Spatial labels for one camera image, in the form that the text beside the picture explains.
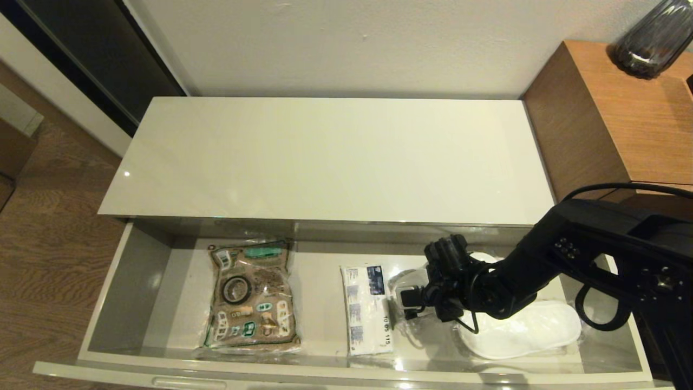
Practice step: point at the white tissue pack blue print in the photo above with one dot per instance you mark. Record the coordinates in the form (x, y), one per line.
(365, 314)

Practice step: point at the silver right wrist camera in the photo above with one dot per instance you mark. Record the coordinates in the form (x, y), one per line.
(410, 300)

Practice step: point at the dark ribbed glass vase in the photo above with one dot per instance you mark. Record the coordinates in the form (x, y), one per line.
(649, 43)

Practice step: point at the white glossy low cabinet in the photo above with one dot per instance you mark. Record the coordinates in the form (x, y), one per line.
(325, 162)

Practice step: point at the brown wooden desk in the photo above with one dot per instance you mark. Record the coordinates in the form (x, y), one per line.
(622, 119)

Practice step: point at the white door frame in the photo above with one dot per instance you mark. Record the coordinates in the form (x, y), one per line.
(54, 86)

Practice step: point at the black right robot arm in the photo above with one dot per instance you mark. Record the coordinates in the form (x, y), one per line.
(595, 244)

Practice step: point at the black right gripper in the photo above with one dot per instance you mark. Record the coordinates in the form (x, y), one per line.
(446, 306)

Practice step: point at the white slipper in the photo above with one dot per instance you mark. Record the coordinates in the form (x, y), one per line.
(520, 336)
(487, 259)

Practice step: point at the brown grain bag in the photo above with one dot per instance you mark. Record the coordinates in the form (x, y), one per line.
(265, 325)

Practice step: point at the black door panel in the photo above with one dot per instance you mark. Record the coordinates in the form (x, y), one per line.
(97, 49)

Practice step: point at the black tape roll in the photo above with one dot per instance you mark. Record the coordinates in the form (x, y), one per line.
(224, 290)

